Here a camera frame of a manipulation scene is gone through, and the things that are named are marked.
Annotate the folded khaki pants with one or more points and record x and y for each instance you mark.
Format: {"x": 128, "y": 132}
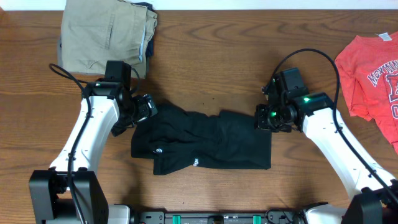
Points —
{"x": 95, "y": 31}

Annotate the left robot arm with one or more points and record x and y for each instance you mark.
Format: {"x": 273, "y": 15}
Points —
{"x": 69, "y": 191}

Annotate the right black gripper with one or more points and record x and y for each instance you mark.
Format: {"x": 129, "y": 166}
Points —
{"x": 261, "y": 122}

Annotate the folded dark navy garment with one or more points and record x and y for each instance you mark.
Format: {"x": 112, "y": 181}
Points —
{"x": 151, "y": 23}

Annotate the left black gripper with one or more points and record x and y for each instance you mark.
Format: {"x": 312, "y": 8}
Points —
{"x": 145, "y": 111}

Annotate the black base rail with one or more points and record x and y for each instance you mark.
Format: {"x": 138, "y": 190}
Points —
{"x": 271, "y": 216}

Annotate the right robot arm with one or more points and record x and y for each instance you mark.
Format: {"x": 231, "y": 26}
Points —
{"x": 372, "y": 190}

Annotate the grey folded garment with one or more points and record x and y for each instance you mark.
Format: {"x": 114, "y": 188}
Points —
{"x": 59, "y": 52}

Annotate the black athletic pants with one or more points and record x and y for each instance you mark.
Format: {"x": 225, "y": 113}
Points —
{"x": 175, "y": 139}

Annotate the red printed t-shirt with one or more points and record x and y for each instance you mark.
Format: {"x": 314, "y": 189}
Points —
{"x": 368, "y": 77}

